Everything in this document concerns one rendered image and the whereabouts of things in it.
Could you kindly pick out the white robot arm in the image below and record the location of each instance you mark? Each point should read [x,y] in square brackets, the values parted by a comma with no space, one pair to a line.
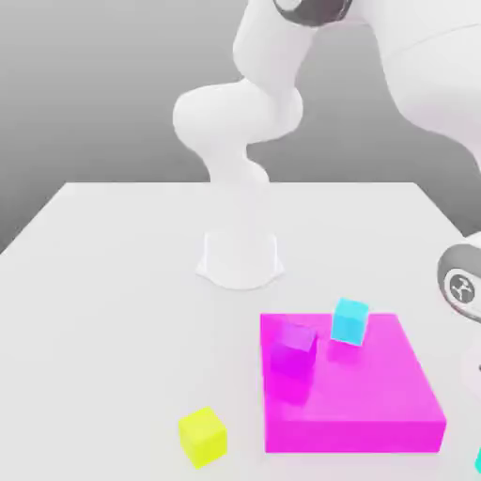
[240,124]

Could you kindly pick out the large magenta box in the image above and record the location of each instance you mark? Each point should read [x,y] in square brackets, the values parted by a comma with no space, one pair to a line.
[360,394]

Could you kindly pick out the small yellow cube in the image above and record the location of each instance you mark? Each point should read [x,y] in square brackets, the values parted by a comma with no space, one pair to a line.
[203,437]

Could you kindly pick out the small teal cube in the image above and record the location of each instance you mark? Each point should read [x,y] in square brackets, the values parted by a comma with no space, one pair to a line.
[478,460]

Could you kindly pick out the small purple cube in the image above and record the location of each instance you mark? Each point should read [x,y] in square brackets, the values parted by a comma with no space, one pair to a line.
[293,345]

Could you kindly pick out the small cyan cube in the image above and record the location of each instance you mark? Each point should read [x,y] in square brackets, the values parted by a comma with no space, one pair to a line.
[349,322]

